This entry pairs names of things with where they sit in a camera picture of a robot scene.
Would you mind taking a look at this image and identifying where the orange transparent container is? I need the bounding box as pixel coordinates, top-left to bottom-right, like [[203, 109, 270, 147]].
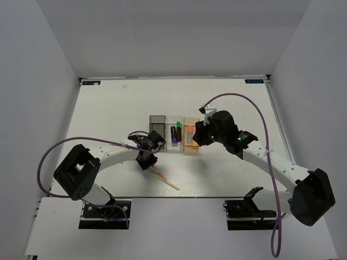
[[182, 117, 200, 154]]

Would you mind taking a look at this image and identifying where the purple cap black highlighter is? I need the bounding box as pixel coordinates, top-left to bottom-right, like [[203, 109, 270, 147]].
[[170, 126, 178, 145]]

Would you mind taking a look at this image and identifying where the pink pen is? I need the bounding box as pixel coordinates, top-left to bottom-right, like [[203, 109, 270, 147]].
[[150, 166, 162, 176]]

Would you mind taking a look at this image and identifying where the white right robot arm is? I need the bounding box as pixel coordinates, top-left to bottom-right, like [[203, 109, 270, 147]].
[[192, 108, 336, 226]]

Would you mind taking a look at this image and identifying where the yellow pen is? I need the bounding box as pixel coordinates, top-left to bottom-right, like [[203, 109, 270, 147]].
[[152, 173, 180, 191]]

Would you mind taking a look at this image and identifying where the dark grey transparent container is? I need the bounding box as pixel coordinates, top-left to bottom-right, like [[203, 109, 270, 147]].
[[149, 115, 166, 151]]

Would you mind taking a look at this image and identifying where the green cap black highlighter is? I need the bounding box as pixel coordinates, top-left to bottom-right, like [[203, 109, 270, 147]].
[[176, 121, 182, 142]]

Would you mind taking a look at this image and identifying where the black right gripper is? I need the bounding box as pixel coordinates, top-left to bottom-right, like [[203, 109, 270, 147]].
[[192, 116, 227, 147]]

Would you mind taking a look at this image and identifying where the orange cap clear tube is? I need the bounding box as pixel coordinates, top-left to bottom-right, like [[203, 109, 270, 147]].
[[190, 126, 195, 143]]

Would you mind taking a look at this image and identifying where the right corner label sticker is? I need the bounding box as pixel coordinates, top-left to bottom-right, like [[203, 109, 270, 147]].
[[245, 79, 264, 84]]

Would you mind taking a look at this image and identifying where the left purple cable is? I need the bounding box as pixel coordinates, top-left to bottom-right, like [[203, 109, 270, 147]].
[[37, 132, 159, 198]]

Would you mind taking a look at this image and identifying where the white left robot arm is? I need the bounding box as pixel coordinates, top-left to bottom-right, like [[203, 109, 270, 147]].
[[54, 131, 165, 216]]

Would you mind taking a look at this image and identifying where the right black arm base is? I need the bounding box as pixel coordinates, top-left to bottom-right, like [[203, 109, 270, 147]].
[[223, 187, 277, 231]]

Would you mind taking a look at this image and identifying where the left corner label sticker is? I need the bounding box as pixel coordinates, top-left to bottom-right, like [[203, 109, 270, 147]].
[[82, 81, 101, 86]]

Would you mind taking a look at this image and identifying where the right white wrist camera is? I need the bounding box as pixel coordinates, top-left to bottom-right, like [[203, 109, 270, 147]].
[[199, 103, 217, 126]]

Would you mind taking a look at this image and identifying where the orange yellow clear tube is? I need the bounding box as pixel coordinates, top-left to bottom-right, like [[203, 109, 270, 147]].
[[185, 125, 192, 146]]

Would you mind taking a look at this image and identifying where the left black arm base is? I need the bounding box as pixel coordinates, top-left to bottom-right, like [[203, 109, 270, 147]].
[[79, 204, 128, 230]]

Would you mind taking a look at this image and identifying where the purple cable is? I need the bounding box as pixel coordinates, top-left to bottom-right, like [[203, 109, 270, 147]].
[[200, 93, 287, 258], [37, 132, 159, 198]]

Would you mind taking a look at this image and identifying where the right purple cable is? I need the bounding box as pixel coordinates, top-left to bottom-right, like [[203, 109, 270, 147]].
[[200, 93, 287, 258]]

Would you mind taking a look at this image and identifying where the clear transparent container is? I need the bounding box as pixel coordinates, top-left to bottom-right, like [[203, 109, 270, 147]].
[[166, 115, 183, 152]]

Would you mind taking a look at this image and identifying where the corner label sticker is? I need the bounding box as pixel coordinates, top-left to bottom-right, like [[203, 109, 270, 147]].
[[245, 79, 264, 84], [82, 81, 101, 86]]

